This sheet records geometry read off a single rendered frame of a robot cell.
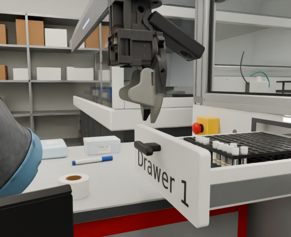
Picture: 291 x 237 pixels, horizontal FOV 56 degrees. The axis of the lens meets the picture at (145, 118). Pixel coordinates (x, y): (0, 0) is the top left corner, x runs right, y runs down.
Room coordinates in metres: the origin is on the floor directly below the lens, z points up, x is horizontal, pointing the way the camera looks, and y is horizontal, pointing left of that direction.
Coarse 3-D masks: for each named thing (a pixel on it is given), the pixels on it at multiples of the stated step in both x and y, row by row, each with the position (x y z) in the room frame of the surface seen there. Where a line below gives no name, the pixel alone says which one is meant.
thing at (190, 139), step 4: (184, 140) 0.60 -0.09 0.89; (188, 140) 0.59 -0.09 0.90; (192, 140) 0.57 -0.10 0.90; (196, 144) 0.56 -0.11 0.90; (200, 144) 0.54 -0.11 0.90; (204, 148) 0.52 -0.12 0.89; (208, 148) 0.51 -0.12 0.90; (212, 148) 0.50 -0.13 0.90; (216, 152) 0.49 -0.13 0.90; (220, 152) 0.48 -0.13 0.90; (224, 152) 0.47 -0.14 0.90; (228, 156) 0.45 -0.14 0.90; (232, 156) 0.45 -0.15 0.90; (236, 156) 0.45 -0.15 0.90; (240, 156) 0.45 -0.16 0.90
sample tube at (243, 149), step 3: (240, 147) 0.46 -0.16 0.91; (243, 147) 0.46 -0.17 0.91; (246, 147) 0.46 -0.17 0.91; (240, 150) 0.46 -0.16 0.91; (243, 150) 0.45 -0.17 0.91; (246, 150) 0.45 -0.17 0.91; (243, 153) 0.45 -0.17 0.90; (246, 153) 0.45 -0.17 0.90; (240, 159) 0.46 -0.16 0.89; (243, 159) 0.45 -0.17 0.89; (246, 159) 0.45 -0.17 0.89; (240, 162) 0.46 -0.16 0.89; (243, 162) 0.45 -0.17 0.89; (246, 162) 0.46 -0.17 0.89
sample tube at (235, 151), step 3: (234, 147) 0.46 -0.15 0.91; (237, 147) 0.46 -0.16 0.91; (231, 150) 0.45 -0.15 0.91; (234, 150) 0.45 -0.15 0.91; (237, 150) 0.45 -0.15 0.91; (231, 153) 0.45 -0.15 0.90; (234, 153) 0.45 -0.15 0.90; (237, 153) 0.45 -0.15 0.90; (234, 159) 0.45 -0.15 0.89; (237, 159) 0.45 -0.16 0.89; (231, 162) 0.45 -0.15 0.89; (234, 162) 0.45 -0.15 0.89; (237, 162) 0.45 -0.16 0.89; (231, 165) 0.45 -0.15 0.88; (234, 165) 0.45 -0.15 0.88
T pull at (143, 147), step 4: (136, 144) 0.50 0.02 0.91; (140, 144) 0.48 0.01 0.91; (144, 144) 0.48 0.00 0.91; (148, 144) 0.48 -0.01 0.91; (152, 144) 0.48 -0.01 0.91; (156, 144) 0.48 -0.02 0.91; (136, 148) 0.50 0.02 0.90; (140, 148) 0.48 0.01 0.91; (144, 148) 0.46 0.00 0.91; (148, 148) 0.45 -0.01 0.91; (152, 148) 0.47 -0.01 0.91; (156, 148) 0.48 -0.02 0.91; (160, 148) 0.48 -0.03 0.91; (144, 152) 0.46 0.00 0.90; (148, 152) 0.45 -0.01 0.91; (152, 152) 0.45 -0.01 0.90
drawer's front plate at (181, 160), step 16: (144, 128) 0.56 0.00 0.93; (160, 144) 0.48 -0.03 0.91; (176, 144) 0.42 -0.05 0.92; (192, 144) 0.40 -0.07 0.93; (160, 160) 0.48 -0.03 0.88; (176, 160) 0.42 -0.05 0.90; (192, 160) 0.37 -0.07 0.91; (208, 160) 0.36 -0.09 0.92; (144, 176) 0.56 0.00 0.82; (160, 176) 0.48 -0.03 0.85; (176, 176) 0.42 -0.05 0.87; (192, 176) 0.37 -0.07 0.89; (208, 176) 0.36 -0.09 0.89; (160, 192) 0.48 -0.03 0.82; (176, 192) 0.42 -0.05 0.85; (192, 192) 0.37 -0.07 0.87; (208, 192) 0.36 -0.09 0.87; (176, 208) 0.42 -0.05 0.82; (192, 208) 0.37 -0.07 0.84; (208, 208) 0.36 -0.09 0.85; (208, 224) 0.36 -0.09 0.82
